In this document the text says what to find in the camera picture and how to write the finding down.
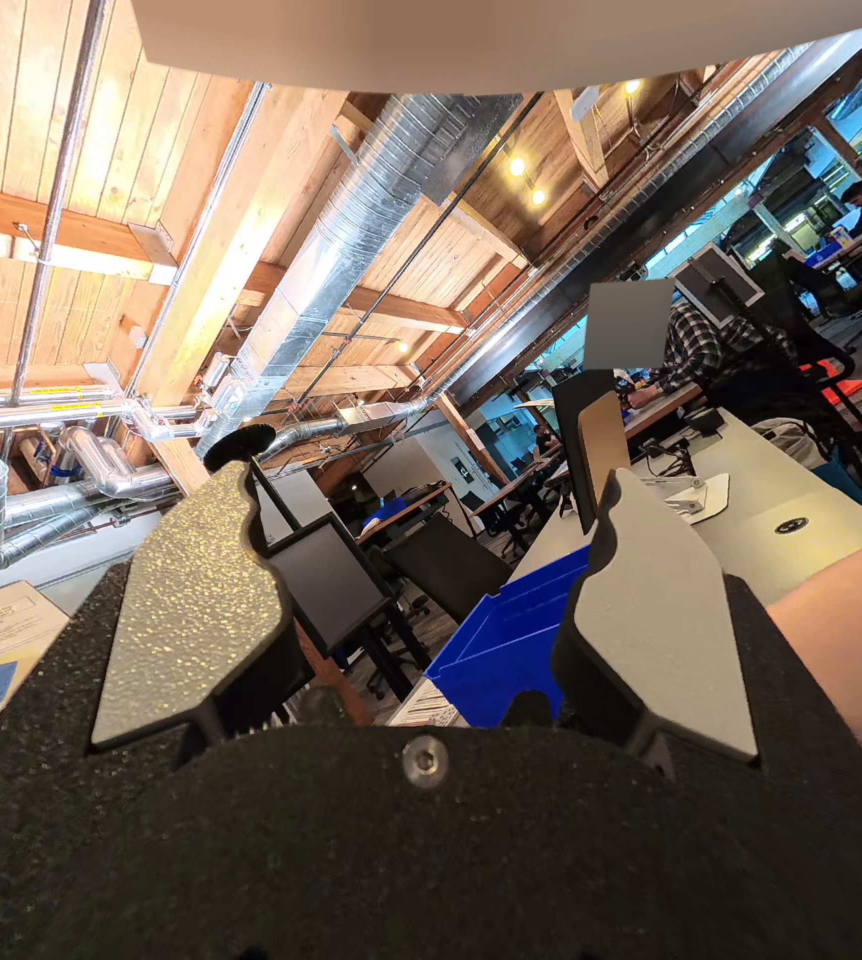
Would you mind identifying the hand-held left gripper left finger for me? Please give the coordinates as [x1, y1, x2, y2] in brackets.
[89, 459, 319, 751]

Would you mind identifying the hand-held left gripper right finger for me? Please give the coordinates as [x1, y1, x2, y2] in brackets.
[551, 466, 762, 770]

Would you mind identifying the blue plastic bin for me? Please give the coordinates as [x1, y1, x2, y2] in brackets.
[425, 543, 593, 729]

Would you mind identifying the person's right forearm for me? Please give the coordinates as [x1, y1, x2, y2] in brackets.
[764, 525, 862, 777]

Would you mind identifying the black framed display easel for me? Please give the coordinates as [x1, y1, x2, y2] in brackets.
[262, 513, 435, 702]

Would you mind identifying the wood and white document stand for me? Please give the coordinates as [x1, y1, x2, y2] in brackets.
[577, 390, 732, 526]

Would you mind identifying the laminated instruction sheet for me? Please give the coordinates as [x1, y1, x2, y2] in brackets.
[386, 675, 471, 729]

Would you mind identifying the wooden office desk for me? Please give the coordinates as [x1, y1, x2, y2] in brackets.
[356, 482, 456, 549]

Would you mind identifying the orange plastic object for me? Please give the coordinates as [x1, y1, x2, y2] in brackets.
[798, 358, 862, 400]

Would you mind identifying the white ceiling pipe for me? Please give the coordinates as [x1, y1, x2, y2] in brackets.
[123, 81, 270, 399]

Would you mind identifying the metal conduit pipe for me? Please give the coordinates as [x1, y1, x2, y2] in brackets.
[3, 0, 113, 421]

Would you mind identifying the large silver air duct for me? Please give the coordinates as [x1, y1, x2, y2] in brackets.
[198, 93, 544, 459]

